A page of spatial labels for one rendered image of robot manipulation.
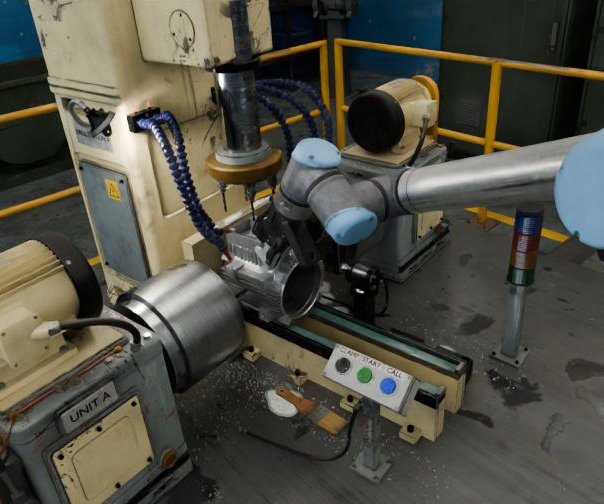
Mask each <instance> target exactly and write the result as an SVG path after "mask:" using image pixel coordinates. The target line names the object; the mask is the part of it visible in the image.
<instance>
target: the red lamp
mask: <svg viewBox="0 0 604 504"><path fill-rule="evenodd" d="M541 232H542V231H541ZM541 232H540V233H538V234H535V235H526V234H521V233H519V232H517V231H516V230H515V229H514V230H513V237H512V244H511V245H512V247H513V248H514V249H516V250H518V251H521V252H534V251H536V250H538V249H539V244H540V238H541Z"/></svg>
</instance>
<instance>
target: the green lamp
mask: <svg viewBox="0 0 604 504"><path fill-rule="evenodd" d="M535 270H536V266H535V267H534V268H531V269H519V268H516V267H514V266H512V265H511V264H510V262H509V267H508V275H507V276H508V279H509V280H510V281H511V282H513V283H515V284H520V285H527V284H530V283H532V282H533V280H534V276H535Z"/></svg>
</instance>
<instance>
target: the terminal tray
mask: <svg viewBox="0 0 604 504"><path fill-rule="evenodd" d="M251 217H253V216H250V217H248V218H246V219H245V220H243V221H241V222H239V223H237V224H236V225H234V226H232V227H230V228H228V229H227V230H230V229H232V228H233V230H232V233H229V234H226V238H227V244H228V249H229V252H232V253H233V254H234V257H236V256H237V258H239V257H240V259H241V260H242V259H244V261H246V260H247V261H248V263H249V262H251V264H253V263H255V266H256V265H257V264H258V266H259V267H261V266H263V265H264V263H263V261H262V260H261V259H260V257H259V256H258V255H257V253H256V252H255V247H256V246H259V247H261V248H264V247H265V243H262V242H261V241H260V240H258V238H257V237H256V236H255V235H254V234H253V233H252V232H251V231H252V228H253V226H254V224H255V221H256V219H257V216H255V221H253V218H251Z"/></svg>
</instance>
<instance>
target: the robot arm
mask: <svg viewBox="0 0 604 504"><path fill-rule="evenodd" d="M340 162H341V154H340V152H339V150H338V149H337V148H336V147H335V146H334V145H333V144H331V143H330V142H328V141H326V140H323V139H320V138H305V139H303V140H301V141H300V142H299V143H298V144H297V146H296V148H295V150H294V151H293V152H292V157H291V159H290V161H289V164H288V166H287V168H286V171H285V173H284V175H283V178H282V180H281V182H280V184H279V187H278V189H277V191H276V194H272V195H271V196H270V197H269V201H270V202H271V204H270V206H269V209H268V210H267V211H265V212H263V214H261V215H260V216H258V217H257V219H256V221H255V224H254V226H253V228H252V231H251V232H252V233H253V234H254V235H255V236H256V237H257V238H258V239H259V240H260V241H261V242H262V243H265V247H264V248H261V247H259V246H256V247H255V252H256V253H257V255H258V256H259V257H260V259H261V260H262V261H263V263H264V266H265V269H266V270H267V271H271V270H273V269H274V268H276V267H277V266H278V265H279V263H280V262H281V261H282V260H283V259H284V257H285V256H286V255H287V254H288V253H289V251H290V250H291V248H292V249H293V251H294V254H295V256H296V258H297V260H298V262H299V265H300V267H301V268H308V267H311V266H313V265H314V264H316V263H317V262H318V261H319V260H320V256H319V254H318V252H317V249H316V247H315V245H314V243H313V240H312V238H311V236H310V234H309V231H308V229H307V227H306V225H305V222H304V220H306V219H308V218H310V217H311V215H312V214H313V212H314V213H315V214H316V216H317V217H318V219H319V220H320V222H321V223H322V224H323V226H324V227H325V230H326V232H327V233H328V234H329V235H330V236H331V237H332V238H333V239H334V241H335V242H336V243H338V244H340V245H352V244H355V243H358V242H359V241H361V240H364V239H365V238H367V237H368V236H369V235H370V234H371V233H372V232H373V231H374V230H375V229H376V227H377V224H380V223H382V222H385V221H388V220H391V219H394V218H396V217H399V216H404V215H415V214H422V213H424V212H433V211H444V210H454V209H465V208H475V207H485V206H496V205H506V204H516V203H527V202H537V201H548V200H555V204H556V208H557V211H558V214H559V217H560V219H561V221H562V222H563V224H564V226H565V227H566V228H567V230H568V231H569V232H570V233H571V234H572V235H577V236H578V237H579V240H580V241H581V242H582V243H584V244H586V245H588V246H591V247H594V248H595V249H596V251H597V254H598V256H599V259H600V262H601V263H602V264H603V265H604V128H603V129H601V130H599V131H598V132H595V133H590V134H585V135H580V136H575V137H570V138H565V139H560V140H555V141H550V142H545V143H540V144H535V145H530V146H525V147H520V148H515V149H510V150H505V151H500V152H495V153H490V154H485V155H480V156H475V157H470V158H465V159H460V160H455V161H450V162H445V163H440V164H435V165H430V166H425V167H420V168H417V167H403V168H400V169H397V170H396V171H393V172H390V173H387V174H384V175H381V176H377V177H374V178H371V179H368V180H365V181H361V182H358V183H355V184H351V183H350V182H349V181H348V179H347V178H346V177H345V176H344V174H343V173H342V172H341V170H340V169H339V168H338V165H339V164H340ZM265 214H267V215H268V216H267V215H265ZM263 215H264V216H263ZM257 223H258V225H257V227H256V229H255V226H256V224H257Z"/></svg>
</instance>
